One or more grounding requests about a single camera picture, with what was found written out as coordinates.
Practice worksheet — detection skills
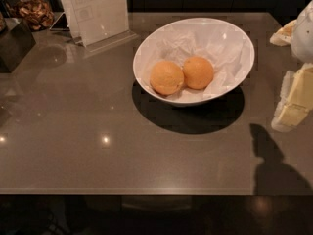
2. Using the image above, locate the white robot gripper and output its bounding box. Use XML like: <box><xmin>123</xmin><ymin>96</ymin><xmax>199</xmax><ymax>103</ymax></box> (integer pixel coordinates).
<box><xmin>270</xmin><ymin>0</ymin><xmax>313</xmax><ymax>132</ymax></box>

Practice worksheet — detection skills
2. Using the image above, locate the orange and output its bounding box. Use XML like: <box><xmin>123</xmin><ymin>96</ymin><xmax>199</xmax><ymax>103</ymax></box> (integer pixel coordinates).
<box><xmin>183</xmin><ymin>56</ymin><xmax>214</xmax><ymax>90</ymax></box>
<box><xmin>150</xmin><ymin>61</ymin><xmax>184</xmax><ymax>96</ymax></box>

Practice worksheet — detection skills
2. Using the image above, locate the white ceramic bowl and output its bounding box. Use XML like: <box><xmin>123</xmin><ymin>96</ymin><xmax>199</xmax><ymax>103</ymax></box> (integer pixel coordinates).
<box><xmin>132</xmin><ymin>17</ymin><xmax>256</xmax><ymax>108</ymax></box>

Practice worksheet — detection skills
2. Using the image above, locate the white paper bowl liner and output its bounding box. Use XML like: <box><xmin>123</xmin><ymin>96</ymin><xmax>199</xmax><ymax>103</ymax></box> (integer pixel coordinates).
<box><xmin>143</xmin><ymin>23</ymin><xmax>252</xmax><ymax>102</ymax></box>

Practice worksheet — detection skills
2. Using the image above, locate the clear acrylic sign holder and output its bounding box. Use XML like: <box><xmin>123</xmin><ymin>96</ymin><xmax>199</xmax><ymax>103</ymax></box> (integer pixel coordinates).
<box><xmin>61</xmin><ymin>0</ymin><xmax>137</xmax><ymax>52</ymax></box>

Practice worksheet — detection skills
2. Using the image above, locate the glass jar of dried snacks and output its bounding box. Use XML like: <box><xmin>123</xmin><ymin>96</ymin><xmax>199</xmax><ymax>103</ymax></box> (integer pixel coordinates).
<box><xmin>2</xmin><ymin>0</ymin><xmax>54</xmax><ymax>31</ymax></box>

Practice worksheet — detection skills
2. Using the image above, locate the dark box on table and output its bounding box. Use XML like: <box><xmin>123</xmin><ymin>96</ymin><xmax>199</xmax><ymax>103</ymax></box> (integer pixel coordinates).
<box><xmin>0</xmin><ymin>18</ymin><xmax>36</xmax><ymax>73</ymax></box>

